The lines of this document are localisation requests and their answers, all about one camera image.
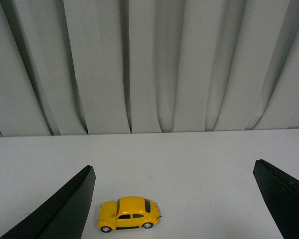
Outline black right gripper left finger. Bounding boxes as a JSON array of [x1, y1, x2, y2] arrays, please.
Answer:
[[1, 165, 96, 239]]

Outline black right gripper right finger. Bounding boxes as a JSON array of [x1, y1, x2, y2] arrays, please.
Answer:
[[253, 159, 299, 239]]

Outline yellow beetle toy car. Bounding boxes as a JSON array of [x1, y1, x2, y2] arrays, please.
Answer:
[[98, 196, 161, 233]]

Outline white pleated curtain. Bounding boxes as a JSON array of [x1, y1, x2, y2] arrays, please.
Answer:
[[0, 0, 299, 137]]

